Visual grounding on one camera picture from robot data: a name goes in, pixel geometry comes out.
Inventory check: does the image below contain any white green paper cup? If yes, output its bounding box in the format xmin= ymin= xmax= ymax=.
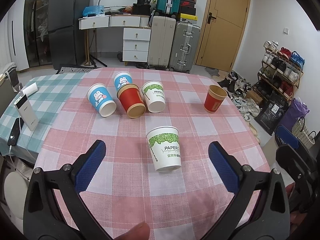
xmin=146 ymin=126 xmax=181 ymax=172
xmin=141 ymin=81 xmax=165 ymax=113

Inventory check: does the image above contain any red paper cup upright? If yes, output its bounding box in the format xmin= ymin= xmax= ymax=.
xmin=204 ymin=85 xmax=228 ymax=113

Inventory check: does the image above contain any blue rabbit paper cup front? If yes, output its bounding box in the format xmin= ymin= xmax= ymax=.
xmin=87 ymin=83 xmax=117 ymax=118

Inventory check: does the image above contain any blue rabbit paper cup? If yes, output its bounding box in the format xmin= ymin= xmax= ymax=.
xmin=113 ymin=72 xmax=133 ymax=91
xmin=87 ymin=83 xmax=117 ymax=118

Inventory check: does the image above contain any red paper cup lying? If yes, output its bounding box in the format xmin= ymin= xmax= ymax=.
xmin=117 ymin=83 xmax=146 ymax=119

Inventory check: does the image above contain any blue rabbit paper cup back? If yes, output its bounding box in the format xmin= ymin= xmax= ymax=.
xmin=113 ymin=72 xmax=133 ymax=91

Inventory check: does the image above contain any person's right hand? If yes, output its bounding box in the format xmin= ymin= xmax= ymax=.
xmin=286 ymin=183 xmax=319 ymax=232

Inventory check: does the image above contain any person's left hand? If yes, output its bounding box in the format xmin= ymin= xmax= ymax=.
xmin=114 ymin=222 xmax=150 ymax=240

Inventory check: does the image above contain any woven basket bag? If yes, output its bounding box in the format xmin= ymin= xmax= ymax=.
xmin=291 ymin=116 xmax=317 ymax=150

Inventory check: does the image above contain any purple bag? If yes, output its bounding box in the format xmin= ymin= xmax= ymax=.
xmin=278 ymin=97 xmax=310 ymax=131

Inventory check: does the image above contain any shoe rack with shoes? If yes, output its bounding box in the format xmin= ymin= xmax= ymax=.
xmin=257 ymin=41 xmax=305 ymax=102

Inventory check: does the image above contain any black smartphone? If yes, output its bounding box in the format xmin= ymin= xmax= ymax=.
xmin=7 ymin=118 xmax=24 ymax=146

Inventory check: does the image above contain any white power bank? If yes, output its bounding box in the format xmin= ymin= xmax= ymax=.
xmin=14 ymin=95 xmax=39 ymax=131

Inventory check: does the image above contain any pink checkered tablecloth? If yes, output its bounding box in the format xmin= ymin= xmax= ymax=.
xmin=36 ymin=68 xmax=270 ymax=239

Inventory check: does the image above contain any wooden door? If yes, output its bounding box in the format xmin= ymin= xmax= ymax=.
xmin=196 ymin=0 xmax=251 ymax=72

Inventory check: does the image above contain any silver aluminium suitcase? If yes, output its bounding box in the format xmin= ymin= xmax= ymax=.
xmin=168 ymin=22 xmax=201 ymax=74

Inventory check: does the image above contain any beige suitcase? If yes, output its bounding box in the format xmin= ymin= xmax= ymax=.
xmin=147 ymin=16 xmax=176 ymax=68

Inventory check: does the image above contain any black shoe boxes stack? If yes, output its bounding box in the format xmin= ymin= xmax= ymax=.
xmin=178 ymin=0 xmax=197 ymax=16

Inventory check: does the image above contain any white drawer dresser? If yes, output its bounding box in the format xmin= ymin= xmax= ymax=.
xmin=79 ymin=14 xmax=151 ymax=63

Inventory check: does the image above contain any black glass cabinet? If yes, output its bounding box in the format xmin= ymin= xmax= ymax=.
xmin=23 ymin=0 xmax=52 ymax=67

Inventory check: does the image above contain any blue plastic bag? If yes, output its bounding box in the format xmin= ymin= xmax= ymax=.
xmin=82 ymin=5 xmax=105 ymax=17

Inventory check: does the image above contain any black refrigerator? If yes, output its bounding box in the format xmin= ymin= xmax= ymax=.
xmin=48 ymin=0 xmax=90 ymax=69

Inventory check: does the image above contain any white charging cable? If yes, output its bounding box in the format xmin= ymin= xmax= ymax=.
xmin=8 ymin=127 xmax=38 ymax=165

